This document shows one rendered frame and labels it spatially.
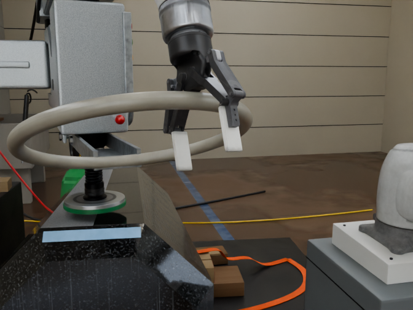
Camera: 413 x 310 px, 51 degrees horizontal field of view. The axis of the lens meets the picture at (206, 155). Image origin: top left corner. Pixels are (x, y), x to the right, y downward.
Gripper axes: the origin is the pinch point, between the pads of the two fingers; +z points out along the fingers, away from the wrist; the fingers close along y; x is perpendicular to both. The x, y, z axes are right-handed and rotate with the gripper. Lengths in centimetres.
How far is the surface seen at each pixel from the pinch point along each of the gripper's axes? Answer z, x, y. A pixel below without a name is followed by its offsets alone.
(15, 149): -7.7, 22.8, 26.5
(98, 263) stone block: 16, -12, 80
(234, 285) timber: 44, -125, 154
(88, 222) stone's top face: 3, -13, 87
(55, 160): -8.8, 11.0, 41.4
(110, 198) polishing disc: -5, -23, 88
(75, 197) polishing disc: -8, -13, 97
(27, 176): -75, -78, 408
